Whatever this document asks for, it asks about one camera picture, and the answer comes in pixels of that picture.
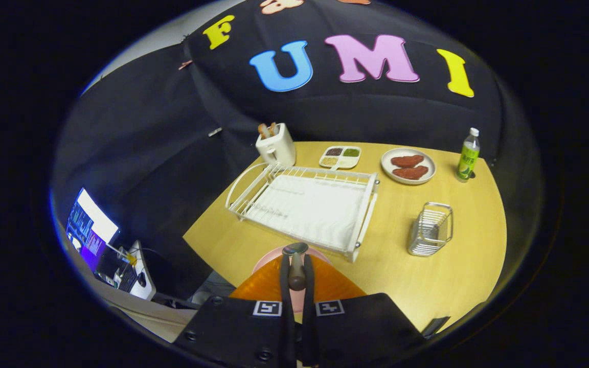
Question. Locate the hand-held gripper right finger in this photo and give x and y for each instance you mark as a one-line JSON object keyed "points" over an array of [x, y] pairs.
{"points": [[366, 332]]}

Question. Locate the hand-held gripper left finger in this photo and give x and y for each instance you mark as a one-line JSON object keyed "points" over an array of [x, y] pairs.
{"points": [[233, 332]]}

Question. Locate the pink plate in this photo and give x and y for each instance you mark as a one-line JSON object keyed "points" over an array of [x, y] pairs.
{"points": [[266, 260]]}

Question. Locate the white plate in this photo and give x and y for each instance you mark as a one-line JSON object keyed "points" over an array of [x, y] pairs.
{"points": [[385, 166]]}

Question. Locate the red meat piece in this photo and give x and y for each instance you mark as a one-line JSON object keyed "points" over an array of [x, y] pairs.
{"points": [[411, 173], [407, 161]]}

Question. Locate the white divided seasoning tray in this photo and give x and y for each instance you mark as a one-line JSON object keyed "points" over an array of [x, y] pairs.
{"points": [[340, 163]]}

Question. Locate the computer monitor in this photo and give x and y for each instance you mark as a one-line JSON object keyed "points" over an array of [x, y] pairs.
{"points": [[92, 225]]}

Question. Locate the white toaster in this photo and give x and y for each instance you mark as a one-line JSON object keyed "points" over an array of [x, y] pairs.
{"points": [[279, 151]]}

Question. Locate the white clip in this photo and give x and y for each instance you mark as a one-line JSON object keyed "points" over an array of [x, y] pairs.
{"points": [[214, 132]]}

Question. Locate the green-label plastic bottle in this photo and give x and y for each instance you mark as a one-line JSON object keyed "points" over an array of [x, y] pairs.
{"points": [[468, 158]]}

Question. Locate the toast slice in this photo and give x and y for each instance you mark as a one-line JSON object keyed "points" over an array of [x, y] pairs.
{"points": [[273, 129], [264, 131]]}

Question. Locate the black backdrop cloth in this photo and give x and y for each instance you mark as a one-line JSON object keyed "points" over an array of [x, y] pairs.
{"points": [[172, 128]]}

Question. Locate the pink clip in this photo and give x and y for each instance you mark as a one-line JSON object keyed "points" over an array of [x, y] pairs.
{"points": [[185, 65]]}

